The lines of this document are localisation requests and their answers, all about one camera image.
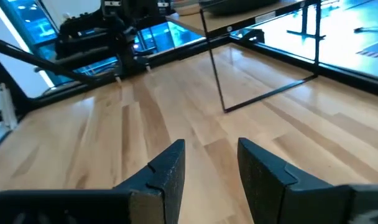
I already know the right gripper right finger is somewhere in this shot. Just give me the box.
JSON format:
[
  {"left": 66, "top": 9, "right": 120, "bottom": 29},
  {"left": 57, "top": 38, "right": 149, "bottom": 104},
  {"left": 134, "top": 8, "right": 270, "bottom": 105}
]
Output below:
[{"left": 237, "top": 137, "right": 378, "bottom": 224}]

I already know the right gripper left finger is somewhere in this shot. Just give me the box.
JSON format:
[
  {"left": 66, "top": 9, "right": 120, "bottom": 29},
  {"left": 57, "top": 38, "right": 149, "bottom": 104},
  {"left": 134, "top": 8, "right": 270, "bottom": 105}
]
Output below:
[{"left": 0, "top": 139, "right": 186, "bottom": 224}]

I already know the dark grey plate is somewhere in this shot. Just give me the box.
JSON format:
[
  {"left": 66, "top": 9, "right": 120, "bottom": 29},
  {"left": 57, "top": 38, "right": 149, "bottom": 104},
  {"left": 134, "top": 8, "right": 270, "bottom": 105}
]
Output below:
[{"left": 198, "top": 0, "right": 282, "bottom": 16}]

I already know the white bracket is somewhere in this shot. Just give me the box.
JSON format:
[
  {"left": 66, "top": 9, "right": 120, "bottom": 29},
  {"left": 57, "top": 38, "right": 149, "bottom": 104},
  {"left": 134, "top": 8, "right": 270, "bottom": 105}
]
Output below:
[{"left": 0, "top": 82, "right": 19, "bottom": 131}]

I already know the black aluminium rig frame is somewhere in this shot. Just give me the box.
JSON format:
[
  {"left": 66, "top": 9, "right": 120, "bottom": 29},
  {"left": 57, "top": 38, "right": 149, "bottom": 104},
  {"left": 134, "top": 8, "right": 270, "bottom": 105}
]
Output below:
[{"left": 0, "top": 29, "right": 378, "bottom": 125}]

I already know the black wire dish rack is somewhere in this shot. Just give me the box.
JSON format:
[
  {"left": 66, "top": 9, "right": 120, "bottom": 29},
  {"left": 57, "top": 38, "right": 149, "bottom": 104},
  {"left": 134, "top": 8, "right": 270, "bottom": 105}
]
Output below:
[{"left": 166, "top": 0, "right": 321, "bottom": 113}]

